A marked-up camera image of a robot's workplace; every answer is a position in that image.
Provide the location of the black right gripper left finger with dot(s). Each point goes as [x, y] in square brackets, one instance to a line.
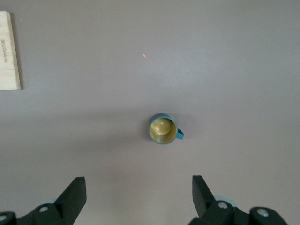
[68, 201]

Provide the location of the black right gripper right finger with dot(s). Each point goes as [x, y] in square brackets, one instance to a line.
[211, 211]

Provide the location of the teal cup with yellow inside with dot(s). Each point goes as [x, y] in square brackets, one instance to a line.
[162, 131]

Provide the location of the wooden cutting board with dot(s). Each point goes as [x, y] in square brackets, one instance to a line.
[8, 51]

